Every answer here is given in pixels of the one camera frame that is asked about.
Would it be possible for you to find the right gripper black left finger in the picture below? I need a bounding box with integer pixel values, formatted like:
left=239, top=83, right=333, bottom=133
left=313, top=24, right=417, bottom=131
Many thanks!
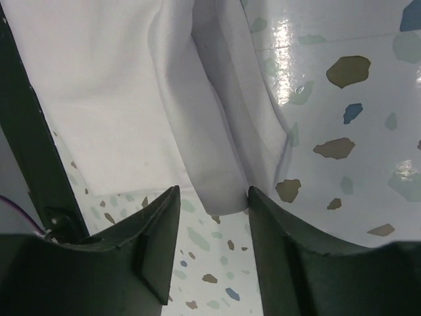
left=1, top=186, right=180, bottom=315

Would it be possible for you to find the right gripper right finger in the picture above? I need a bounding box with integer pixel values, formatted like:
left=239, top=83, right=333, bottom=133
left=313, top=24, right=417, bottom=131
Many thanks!
left=248, top=187, right=420, bottom=315

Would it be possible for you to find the white t shirt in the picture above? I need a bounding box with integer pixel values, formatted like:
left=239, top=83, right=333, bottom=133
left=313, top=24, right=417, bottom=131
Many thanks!
left=1, top=1, right=286, bottom=215

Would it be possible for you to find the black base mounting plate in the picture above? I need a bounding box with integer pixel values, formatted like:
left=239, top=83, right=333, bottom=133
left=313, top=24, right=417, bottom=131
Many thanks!
left=1, top=13, right=89, bottom=243

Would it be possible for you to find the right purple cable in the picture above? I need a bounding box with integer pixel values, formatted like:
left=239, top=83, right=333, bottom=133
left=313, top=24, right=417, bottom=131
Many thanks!
left=0, top=194, right=47, bottom=238

